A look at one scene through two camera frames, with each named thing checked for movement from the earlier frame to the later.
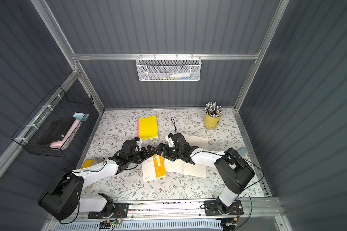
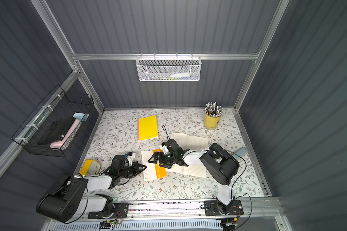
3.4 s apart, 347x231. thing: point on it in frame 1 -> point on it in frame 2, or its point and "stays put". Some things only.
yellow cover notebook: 147,127 stays put
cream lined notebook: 187,168 stays put
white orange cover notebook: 153,168 stays put
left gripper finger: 150,150 -> 136,170
